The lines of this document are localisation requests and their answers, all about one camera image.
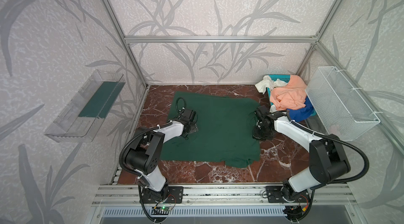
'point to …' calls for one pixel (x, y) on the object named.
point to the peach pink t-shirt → (292, 96)
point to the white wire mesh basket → (342, 109)
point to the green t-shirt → (225, 134)
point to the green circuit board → (160, 210)
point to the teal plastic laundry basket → (286, 79)
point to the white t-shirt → (267, 82)
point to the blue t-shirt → (303, 113)
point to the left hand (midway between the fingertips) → (191, 123)
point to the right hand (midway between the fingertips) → (255, 133)
